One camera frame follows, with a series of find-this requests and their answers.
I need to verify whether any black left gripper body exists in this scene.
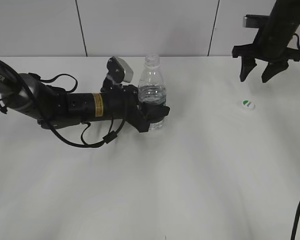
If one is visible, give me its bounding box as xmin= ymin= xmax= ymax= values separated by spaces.
xmin=102 ymin=84 xmax=150 ymax=133

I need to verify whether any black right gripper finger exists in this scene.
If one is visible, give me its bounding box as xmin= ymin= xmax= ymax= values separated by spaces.
xmin=261 ymin=61 xmax=289 ymax=83
xmin=239 ymin=56 xmax=257 ymax=82

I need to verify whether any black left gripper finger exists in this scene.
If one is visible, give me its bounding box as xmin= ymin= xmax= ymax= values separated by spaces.
xmin=142 ymin=102 xmax=170 ymax=124
xmin=129 ymin=84 xmax=140 ymax=110

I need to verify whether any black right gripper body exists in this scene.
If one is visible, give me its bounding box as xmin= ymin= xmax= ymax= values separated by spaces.
xmin=232 ymin=16 xmax=300 ymax=63

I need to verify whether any clear Cestbon water bottle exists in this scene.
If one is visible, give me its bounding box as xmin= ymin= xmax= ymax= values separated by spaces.
xmin=137 ymin=54 xmax=168 ymax=132

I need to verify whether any white green bottle cap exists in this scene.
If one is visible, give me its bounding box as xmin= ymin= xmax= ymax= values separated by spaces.
xmin=238 ymin=99 xmax=256 ymax=112

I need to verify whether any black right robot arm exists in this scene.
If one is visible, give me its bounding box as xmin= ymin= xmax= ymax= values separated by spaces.
xmin=232 ymin=0 xmax=300 ymax=83

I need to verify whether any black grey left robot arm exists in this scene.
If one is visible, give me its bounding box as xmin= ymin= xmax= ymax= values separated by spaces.
xmin=0 ymin=56 xmax=170 ymax=133

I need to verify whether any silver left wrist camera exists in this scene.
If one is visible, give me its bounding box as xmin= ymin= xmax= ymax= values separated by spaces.
xmin=106 ymin=56 xmax=134 ymax=85

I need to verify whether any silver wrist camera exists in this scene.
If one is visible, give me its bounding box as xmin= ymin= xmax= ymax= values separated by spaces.
xmin=242 ymin=14 xmax=269 ymax=29
xmin=106 ymin=56 xmax=134 ymax=85

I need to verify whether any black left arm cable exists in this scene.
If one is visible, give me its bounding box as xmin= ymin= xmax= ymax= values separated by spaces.
xmin=0 ymin=52 xmax=131 ymax=149

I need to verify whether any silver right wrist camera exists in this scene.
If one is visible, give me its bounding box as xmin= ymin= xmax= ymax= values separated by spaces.
xmin=242 ymin=14 xmax=269 ymax=29

